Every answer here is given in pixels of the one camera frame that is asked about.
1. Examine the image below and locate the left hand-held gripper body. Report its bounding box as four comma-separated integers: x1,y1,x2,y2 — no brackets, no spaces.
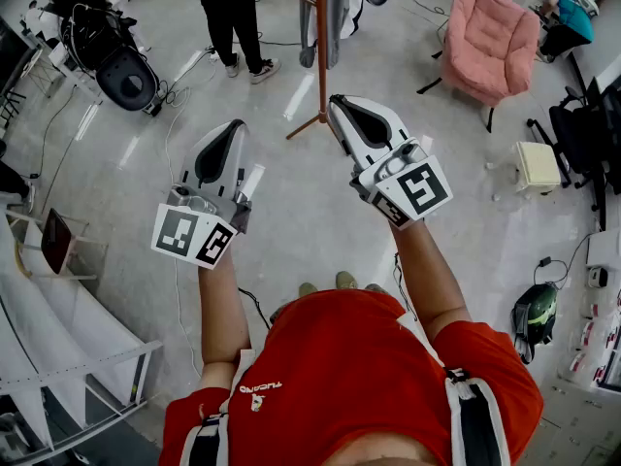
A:
150,181,254,272

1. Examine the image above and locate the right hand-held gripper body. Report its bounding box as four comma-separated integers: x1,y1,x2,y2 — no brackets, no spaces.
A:
349,135,455,230

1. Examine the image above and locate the brown wooden coat rack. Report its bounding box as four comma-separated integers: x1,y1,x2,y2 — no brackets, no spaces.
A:
285,0,336,141

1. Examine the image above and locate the person's right forearm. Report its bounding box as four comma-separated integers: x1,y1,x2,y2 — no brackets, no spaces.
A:
389,218,474,345

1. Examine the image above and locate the person's left forearm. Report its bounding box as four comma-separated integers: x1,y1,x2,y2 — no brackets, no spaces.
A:
197,248,254,393

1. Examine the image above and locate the grey hanging garment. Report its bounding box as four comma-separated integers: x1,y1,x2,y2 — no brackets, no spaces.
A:
299,0,351,71

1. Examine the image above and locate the white hanging garment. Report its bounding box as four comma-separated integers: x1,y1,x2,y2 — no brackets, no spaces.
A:
339,0,364,40

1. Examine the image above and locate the cream plastic stool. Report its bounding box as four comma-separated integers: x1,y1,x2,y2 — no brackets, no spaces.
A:
514,141,563,196

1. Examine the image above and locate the pink padded armchair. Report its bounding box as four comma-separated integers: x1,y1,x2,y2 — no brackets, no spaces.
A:
416,0,541,133

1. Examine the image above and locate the maroon laptop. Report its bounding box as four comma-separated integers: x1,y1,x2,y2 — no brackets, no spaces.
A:
40,207,75,276

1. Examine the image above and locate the black power adapter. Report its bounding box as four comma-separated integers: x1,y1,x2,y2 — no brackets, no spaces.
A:
533,255,570,286

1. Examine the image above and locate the white shelf unit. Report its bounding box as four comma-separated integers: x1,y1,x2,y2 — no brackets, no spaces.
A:
0,206,164,466

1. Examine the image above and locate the green black helmet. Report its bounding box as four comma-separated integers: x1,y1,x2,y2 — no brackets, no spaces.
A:
509,283,559,365

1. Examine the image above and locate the black office chair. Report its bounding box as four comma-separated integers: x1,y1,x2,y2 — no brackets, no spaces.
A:
526,75,621,232

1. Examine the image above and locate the red t-shirt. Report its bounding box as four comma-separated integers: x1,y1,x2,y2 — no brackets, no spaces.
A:
158,288,545,466

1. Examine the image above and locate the white box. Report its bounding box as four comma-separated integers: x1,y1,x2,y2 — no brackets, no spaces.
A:
584,228,621,269

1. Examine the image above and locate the small white device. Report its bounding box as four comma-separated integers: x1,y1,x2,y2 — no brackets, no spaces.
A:
586,265,610,290

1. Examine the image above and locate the white rounded device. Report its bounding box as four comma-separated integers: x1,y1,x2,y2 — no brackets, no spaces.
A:
570,0,601,19

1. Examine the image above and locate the row of red white packets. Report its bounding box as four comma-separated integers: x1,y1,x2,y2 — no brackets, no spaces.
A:
567,288,621,388

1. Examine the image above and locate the grey cabinet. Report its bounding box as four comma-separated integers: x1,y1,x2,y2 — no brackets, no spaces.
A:
513,379,621,466

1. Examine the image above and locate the black adapter cable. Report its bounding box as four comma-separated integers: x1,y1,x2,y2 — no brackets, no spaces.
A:
144,79,183,117

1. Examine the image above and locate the thin black cable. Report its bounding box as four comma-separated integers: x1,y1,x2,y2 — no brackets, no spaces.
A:
237,286,272,331
393,252,419,322

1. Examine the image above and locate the long black floor cable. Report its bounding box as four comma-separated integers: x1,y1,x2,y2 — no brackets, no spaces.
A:
27,84,80,180

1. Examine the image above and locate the white black harness strap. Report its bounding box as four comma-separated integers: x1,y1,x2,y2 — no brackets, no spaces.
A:
179,349,257,466
397,308,512,466

